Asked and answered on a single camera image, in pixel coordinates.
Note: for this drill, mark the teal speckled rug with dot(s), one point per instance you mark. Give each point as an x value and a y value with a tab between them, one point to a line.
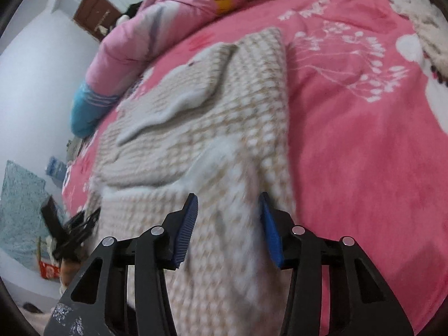
21	213

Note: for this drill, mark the red box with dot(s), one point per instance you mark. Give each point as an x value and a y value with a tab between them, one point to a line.
49	269

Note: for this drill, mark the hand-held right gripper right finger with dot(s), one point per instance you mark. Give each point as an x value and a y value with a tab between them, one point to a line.
271	231

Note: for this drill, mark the pink floral bed sheet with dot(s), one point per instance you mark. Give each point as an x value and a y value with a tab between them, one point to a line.
350	168

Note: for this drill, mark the blue packet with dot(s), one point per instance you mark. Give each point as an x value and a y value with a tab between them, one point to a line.
56	168

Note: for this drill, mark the cream knitted garment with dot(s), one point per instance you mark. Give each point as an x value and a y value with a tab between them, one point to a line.
416	17

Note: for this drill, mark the brown door with hooks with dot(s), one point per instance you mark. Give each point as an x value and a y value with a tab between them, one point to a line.
96	12

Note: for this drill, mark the grey patterned cloth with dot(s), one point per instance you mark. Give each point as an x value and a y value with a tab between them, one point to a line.
74	148

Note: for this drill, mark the pink and blue printed quilt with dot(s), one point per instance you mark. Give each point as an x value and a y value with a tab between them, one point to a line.
157	24

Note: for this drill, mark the beige checked knit coat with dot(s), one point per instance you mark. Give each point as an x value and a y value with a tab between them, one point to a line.
227	129

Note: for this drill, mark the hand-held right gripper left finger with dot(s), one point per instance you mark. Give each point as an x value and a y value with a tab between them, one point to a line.
185	231

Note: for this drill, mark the black and white plush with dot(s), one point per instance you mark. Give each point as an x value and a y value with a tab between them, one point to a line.
131	12

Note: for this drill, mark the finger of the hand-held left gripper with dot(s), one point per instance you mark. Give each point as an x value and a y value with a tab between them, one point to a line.
84	221
51	217

